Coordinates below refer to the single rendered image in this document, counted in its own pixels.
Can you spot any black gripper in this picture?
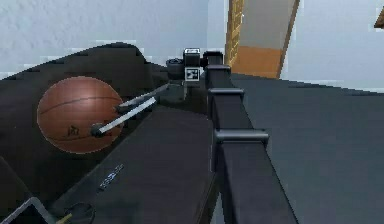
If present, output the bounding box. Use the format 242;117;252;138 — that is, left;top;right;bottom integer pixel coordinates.
89;57;185;138

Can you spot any brown basketball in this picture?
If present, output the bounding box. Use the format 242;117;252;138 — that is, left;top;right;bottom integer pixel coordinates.
36;76;125;155

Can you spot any black sofa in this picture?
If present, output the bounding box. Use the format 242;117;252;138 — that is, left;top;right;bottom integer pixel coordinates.
0;42;188;224

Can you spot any black round object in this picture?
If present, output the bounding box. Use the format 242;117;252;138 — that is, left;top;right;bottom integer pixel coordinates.
55;201;97;224

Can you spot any brown framed picture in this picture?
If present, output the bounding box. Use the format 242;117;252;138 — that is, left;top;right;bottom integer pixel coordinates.
373;5;384;30

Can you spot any grey metal frame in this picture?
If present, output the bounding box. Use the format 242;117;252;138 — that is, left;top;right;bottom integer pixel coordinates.
0;196;58;224

